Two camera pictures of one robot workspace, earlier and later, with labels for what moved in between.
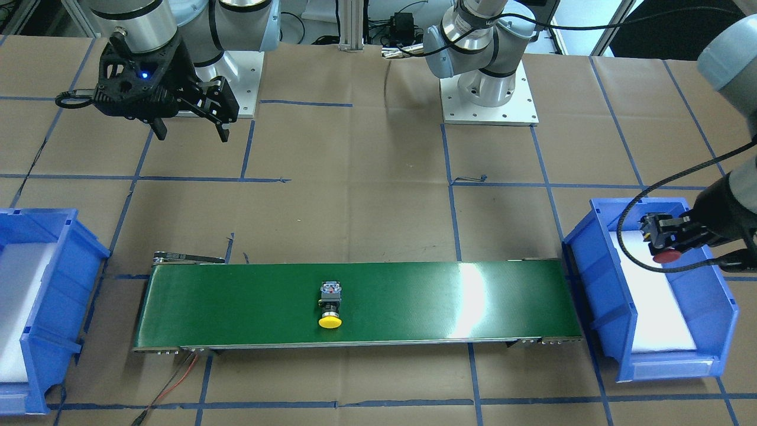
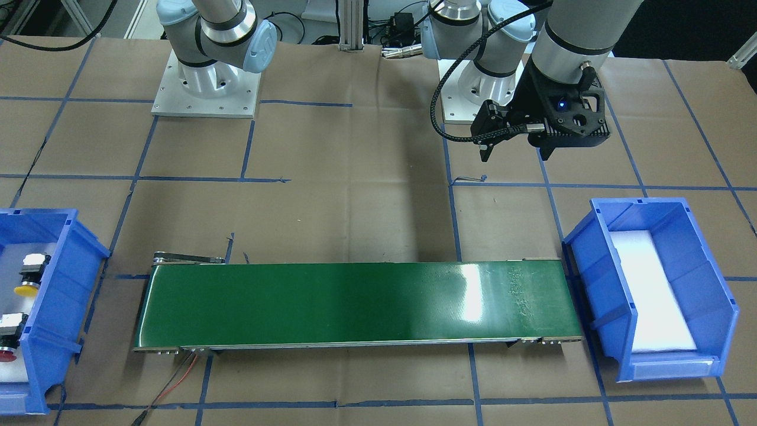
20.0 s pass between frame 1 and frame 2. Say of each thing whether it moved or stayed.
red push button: moved
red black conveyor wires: stayed
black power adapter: stayed
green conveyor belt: stayed
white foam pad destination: stayed
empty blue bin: stayed
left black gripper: moved
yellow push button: moved
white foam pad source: stayed
